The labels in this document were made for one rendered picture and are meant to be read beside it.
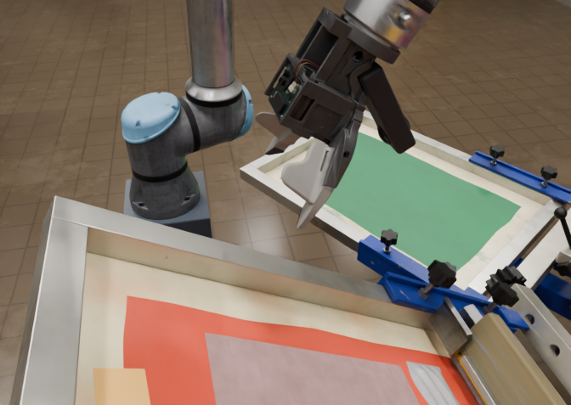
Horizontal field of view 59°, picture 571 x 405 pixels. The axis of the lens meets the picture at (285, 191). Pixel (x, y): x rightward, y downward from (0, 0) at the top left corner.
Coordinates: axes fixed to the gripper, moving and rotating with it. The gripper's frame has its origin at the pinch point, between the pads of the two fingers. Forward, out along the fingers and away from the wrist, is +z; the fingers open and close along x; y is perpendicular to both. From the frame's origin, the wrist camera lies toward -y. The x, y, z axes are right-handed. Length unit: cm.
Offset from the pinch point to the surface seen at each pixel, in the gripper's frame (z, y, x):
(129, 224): 10.8, 14.6, -0.2
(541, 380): 3.7, -36.7, 18.5
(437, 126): 34, -234, -242
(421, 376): 13.9, -27.8, 11.9
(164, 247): 11.1, 10.4, 1.9
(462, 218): 14, -85, -48
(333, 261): 98, -132, -129
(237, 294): 14.3, -0.6, 3.3
